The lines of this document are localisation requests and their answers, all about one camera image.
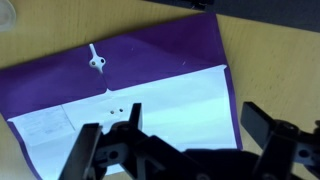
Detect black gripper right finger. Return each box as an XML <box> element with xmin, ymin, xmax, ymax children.
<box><xmin>241</xmin><ymin>101</ymin><xmax>320</xmax><ymax>180</ymax></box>

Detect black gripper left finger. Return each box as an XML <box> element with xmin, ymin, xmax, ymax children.
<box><xmin>59</xmin><ymin>102</ymin><xmax>194</xmax><ymax>180</ymax></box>

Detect purple paper folder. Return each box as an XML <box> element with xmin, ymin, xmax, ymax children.
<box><xmin>0</xmin><ymin>13</ymin><xmax>244</xmax><ymax>180</ymax></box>

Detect white paper sheet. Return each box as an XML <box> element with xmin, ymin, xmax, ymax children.
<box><xmin>7</xmin><ymin>64</ymin><xmax>238</xmax><ymax>180</ymax></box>

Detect orange and black clamp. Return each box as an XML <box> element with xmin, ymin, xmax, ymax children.
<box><xmin>184</xmin><ymin>0</ymin><xmax>216</xmax><ymax>11</ymax></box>

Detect clear plastic bowl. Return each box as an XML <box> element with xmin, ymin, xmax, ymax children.
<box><xmin>0</xmin><ymin>0</ymin><xmax>17</xmax><ymax>33</ymax></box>

